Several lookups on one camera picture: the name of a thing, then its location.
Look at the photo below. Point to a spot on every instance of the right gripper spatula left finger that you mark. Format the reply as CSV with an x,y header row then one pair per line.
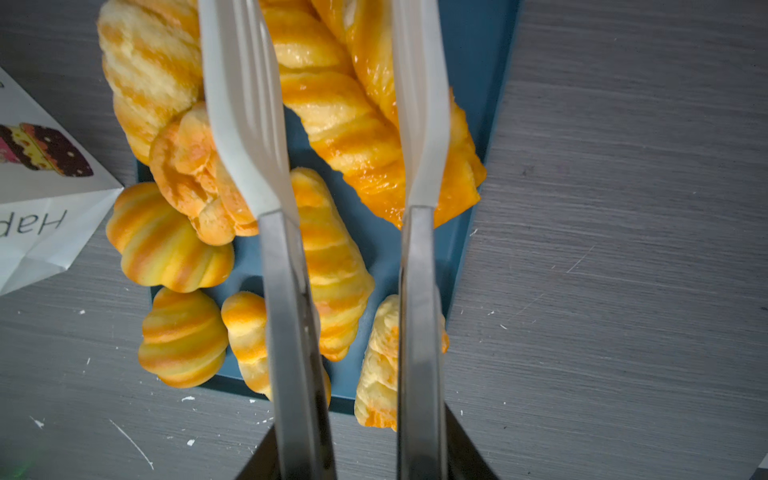
x,y
245,108

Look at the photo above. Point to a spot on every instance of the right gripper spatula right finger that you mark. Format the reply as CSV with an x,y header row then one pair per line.
x,y
423,103

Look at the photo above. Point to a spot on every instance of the long braided fake bread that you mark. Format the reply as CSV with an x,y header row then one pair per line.
x,y
336,73

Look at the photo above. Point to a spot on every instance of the round knotted fake bread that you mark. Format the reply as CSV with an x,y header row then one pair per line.
x,y
191,177

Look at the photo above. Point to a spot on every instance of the white paper gift bag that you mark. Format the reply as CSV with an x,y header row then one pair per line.
x,y
54,193

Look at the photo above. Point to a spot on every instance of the fake croissant top left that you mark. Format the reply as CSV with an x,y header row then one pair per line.
x,y
151,59

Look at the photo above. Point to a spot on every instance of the fake croissant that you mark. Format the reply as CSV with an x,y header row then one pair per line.
x,y
159,247
184,338
151,59
340,283
245,316

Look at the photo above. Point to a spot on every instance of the fake croissant middle left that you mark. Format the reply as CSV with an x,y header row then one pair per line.
x,y
159,247

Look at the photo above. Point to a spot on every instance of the fake croissant bottom centre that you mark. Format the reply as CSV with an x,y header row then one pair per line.
x,y
245,316

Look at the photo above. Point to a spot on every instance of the fake croissant bottom left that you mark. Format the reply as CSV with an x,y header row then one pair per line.
x,y
184,338

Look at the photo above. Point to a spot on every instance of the flaky fake pastry right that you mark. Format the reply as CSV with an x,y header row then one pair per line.
x,y
376,400

